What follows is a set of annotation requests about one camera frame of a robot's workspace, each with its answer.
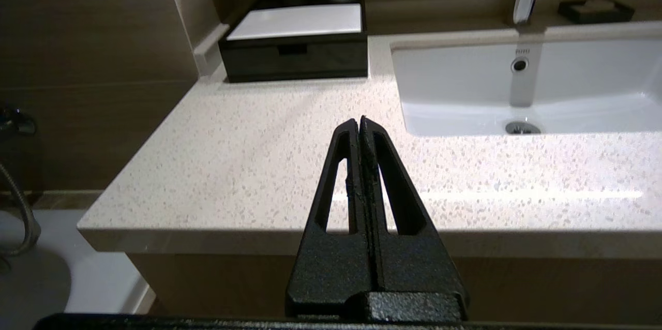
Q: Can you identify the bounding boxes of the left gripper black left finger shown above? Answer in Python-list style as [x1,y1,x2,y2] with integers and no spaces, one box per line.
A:
[286,118,374,319]

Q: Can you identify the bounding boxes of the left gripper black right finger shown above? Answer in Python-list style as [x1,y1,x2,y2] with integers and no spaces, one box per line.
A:
[359,116,469,320]

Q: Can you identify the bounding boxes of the black amenity box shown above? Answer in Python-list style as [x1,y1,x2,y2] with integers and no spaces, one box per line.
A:
[218,0,369,84]

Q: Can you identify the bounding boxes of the black soap dish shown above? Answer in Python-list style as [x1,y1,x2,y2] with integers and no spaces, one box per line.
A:
[558,0,636,24]

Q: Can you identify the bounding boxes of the chrome sink drain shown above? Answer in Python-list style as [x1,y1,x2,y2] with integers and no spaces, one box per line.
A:
[505,121,541,136]

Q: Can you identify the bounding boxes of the dark floor fixture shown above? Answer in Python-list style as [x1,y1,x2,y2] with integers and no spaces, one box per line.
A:
[0,105,38,138]

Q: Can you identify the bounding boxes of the grey flexible hose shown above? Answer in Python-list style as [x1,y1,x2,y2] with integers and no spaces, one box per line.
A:
[0,162,42,258]

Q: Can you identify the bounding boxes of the white sink basin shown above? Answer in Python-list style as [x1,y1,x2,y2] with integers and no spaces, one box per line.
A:
[390,35,662,138]

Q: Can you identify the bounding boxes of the vanity cabinet front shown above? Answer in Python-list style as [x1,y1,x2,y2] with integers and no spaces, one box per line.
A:
[127,252,662,326]

